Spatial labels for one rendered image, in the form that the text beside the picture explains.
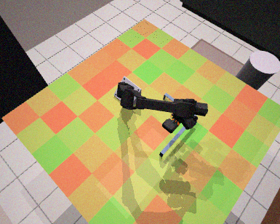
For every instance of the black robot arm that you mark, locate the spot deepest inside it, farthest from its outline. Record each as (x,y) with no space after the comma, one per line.
(183,108)

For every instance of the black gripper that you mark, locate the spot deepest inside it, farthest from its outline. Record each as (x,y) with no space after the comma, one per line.
(171,125)

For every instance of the blue l-shaped low wall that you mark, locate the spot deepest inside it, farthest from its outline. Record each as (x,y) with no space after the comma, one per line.
(175,137)

